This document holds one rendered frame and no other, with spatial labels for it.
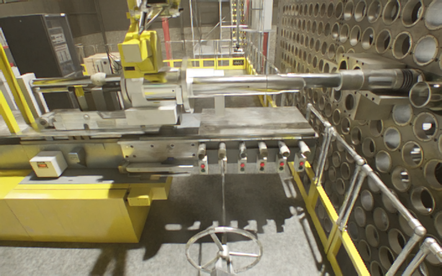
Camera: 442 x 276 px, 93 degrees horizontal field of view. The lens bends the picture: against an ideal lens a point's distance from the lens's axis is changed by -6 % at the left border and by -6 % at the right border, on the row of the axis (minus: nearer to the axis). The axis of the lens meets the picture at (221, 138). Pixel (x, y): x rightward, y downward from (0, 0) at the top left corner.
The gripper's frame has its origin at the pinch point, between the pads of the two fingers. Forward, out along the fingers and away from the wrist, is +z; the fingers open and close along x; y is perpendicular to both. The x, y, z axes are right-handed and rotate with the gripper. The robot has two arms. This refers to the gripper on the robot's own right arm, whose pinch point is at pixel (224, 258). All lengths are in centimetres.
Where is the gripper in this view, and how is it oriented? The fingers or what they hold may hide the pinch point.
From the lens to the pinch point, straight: 121.7
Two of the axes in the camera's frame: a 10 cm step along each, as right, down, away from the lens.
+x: 7.6, 5.6, 3.3
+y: -6.5, 6.6, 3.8
